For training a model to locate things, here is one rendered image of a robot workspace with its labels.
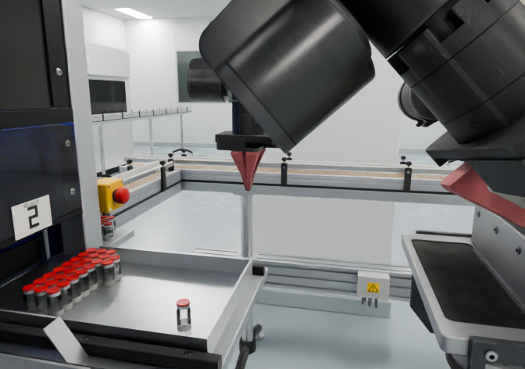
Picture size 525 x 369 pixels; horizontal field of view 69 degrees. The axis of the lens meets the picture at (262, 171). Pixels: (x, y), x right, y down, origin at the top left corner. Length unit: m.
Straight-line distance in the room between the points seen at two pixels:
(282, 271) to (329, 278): 0.20
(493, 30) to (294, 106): 0.09
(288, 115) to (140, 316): 0.56
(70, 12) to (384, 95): 1.55
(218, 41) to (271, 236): 2.09
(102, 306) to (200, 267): 0.20
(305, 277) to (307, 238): 0.58
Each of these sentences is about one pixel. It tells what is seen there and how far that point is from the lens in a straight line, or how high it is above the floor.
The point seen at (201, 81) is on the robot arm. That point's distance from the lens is 0.64.
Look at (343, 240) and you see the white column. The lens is 2.21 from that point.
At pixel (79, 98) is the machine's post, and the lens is 0.90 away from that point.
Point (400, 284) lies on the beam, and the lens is 1.67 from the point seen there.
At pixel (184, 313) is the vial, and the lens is 0.62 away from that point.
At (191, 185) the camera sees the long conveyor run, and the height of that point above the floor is 0.86.
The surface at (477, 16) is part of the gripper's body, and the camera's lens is 0.19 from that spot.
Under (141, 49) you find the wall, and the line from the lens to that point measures 9.88.
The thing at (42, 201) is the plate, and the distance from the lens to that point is 0.82.
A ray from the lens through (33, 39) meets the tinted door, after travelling 0.84.
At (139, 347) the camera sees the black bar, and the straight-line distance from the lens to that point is 0.60.
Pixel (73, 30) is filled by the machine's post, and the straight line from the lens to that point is 0.91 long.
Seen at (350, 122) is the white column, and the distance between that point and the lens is 2.07.
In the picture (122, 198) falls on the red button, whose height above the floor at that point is 0.99.
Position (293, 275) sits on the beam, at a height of 0.49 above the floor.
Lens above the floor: 1.24
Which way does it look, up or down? 11 degrees down
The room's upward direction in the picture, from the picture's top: straight up
